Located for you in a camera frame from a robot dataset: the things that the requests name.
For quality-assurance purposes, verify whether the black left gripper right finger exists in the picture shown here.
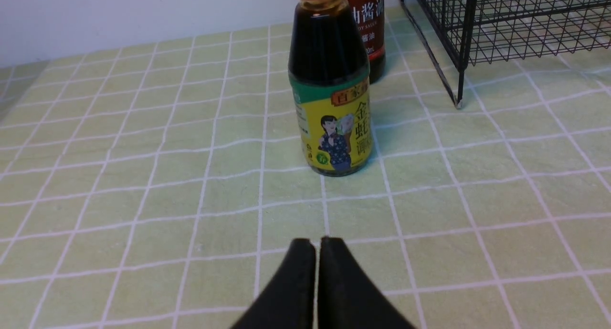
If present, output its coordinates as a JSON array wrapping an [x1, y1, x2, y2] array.
[[318, 237, 415, 329]]

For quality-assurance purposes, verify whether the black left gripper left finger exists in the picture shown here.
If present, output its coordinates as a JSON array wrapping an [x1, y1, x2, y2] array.
[[232, 238, 316, 329]]

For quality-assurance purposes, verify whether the small sauce bottle orange cap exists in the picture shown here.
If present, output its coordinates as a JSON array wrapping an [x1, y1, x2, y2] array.
[[288, 0, 373, 177]]

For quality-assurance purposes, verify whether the dark soy sauce bottle brown label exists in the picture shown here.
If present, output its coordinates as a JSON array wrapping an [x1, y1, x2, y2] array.
[[348, 0, 386, 84]]

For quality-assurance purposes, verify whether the green checkered tablecloth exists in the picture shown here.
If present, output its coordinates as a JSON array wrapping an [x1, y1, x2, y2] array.
[[0, 8, 611, 329]]

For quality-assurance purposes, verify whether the black wire mesh shelf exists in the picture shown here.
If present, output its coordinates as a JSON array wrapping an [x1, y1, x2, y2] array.
[[400, 0, 611, 109]]

